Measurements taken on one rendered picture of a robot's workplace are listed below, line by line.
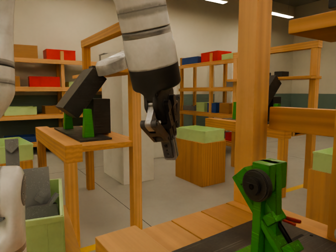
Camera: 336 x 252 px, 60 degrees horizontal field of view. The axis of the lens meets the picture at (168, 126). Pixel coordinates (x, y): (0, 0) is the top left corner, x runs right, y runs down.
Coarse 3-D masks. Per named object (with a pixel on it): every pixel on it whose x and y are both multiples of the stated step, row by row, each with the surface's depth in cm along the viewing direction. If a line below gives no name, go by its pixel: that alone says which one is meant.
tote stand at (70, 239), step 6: (66, 210) 134; (66, 216) 128; (66, 222) 122; (66, 228) 116; (72, 228) 116; (66, 234) 112; (72, 234) 112; (66, 240) 107; (72, 240) 107; (66, 246) 103; (72, 246) 103; (78, 246) 103
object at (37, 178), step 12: (12, 144) 107; (12, 156) 108; (36, 168) 111; (48, 168) 113; (36, 180) 110; (48, 180) 112; (36, 192) 110; (48, 192) 111; (36, 204) 109; (36, 216) 104
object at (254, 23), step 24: (240, 0) 112; (264, 0) 108; (240, 24) 113; (264, 24) 110; (240, 48) 114; (264, 48) 111; (240, 72) 115; (264, 72) 112; (240, 96) 115; (264, 96) 114; (240, 120) 116; (264, 120) 115; (240, 144) 117; (264, 144) 117; (240, 168) 118; (240, 192) 119
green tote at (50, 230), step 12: (60, 180) 123; (60, 192) 109; (60, 204) 97; (48, 216) 88; (60, 216) 88; (36, 228) 86; (48, 228) 88; (60, 228) 89; (36, 240) 87; (48, 240) 88; (60, 240) 89
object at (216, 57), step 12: (180, 60) 757; (192, 60) 721; (204, 60) 683; (216, 60) 644; (228, 60) 607; (180, 72) 760; (180, 84) 764; (228, 84) 623; (180, 96) 767; (180, 108) 770; (192, 108) 737; (204, 108) 696; (216, 108) 660; (228, 108) 633; (180, 120) 774; (192, 120) 801; (228, 132) 647; (228, 144) 622
